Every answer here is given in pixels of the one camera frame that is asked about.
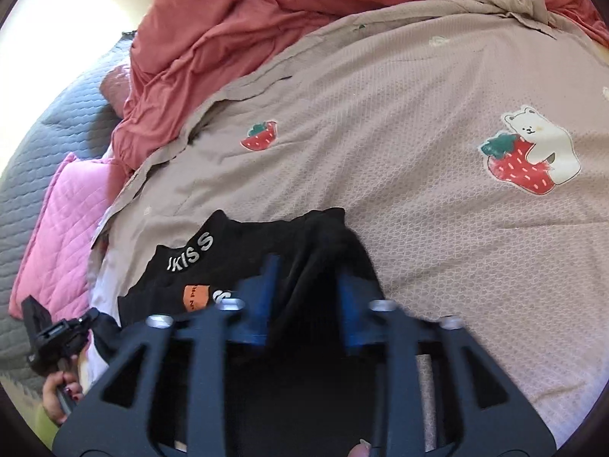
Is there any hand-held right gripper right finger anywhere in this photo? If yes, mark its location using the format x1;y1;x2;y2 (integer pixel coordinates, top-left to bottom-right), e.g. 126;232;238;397
335;267;557;457

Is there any printed strawberry blanket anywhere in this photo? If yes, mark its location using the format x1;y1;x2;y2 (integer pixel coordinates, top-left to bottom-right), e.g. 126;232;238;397
88;0;609;453

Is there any person's left hand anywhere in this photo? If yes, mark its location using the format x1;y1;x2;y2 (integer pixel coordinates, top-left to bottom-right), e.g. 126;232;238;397
42;370;87;427

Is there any black long-sleeved shirt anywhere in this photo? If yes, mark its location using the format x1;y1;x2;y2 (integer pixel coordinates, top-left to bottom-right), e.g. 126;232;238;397
116;207;388;457

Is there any red-pink duvet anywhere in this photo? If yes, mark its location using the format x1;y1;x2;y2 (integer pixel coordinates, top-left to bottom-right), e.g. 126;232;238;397
100;0;609;178

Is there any mauve quilted pillow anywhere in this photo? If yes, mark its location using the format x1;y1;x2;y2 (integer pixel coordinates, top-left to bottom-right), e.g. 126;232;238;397
100;63;133;116

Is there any pink quilted pillow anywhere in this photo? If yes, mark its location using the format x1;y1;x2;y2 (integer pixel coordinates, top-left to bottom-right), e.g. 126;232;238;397
10;152;133;321

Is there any grey quilted headboard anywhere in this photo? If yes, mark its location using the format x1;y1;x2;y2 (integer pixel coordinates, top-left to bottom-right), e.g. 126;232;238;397
0;38;135;382

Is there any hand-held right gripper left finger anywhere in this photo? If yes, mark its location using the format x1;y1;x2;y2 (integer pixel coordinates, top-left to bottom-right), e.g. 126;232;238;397
52;252;282;457

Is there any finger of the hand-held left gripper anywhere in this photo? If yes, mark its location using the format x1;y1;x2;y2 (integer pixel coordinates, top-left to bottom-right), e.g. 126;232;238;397
70;308;102;344

